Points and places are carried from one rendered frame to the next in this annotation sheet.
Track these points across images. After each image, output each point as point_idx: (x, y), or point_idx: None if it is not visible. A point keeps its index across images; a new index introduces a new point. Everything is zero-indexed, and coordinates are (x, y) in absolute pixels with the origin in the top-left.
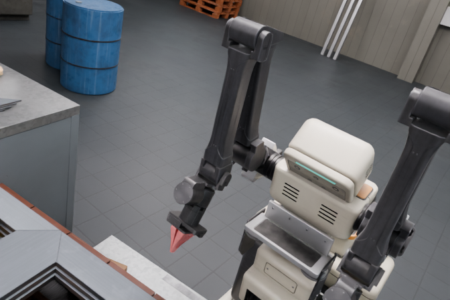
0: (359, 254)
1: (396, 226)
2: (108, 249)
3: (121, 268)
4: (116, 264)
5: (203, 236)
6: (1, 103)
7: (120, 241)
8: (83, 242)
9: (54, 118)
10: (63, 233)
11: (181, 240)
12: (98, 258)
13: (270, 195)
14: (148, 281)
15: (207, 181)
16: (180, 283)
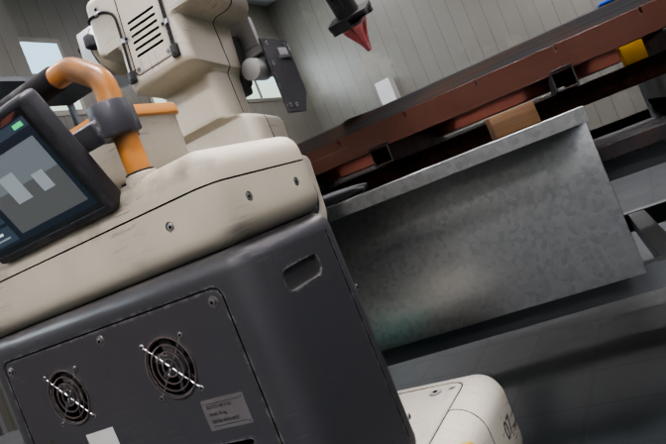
0: None
1: None
2: (558, 115)
3: (456, 87)
4: (465, 83)
5: (333, 35)
6: None
7: (559, 115)
8: (525, 56)
9: None
10: (538, 35)
11: (360, 39)
12: (475, 63)
13: (247, 13)
14: (464, 153)
15: None
16: (418, 170)
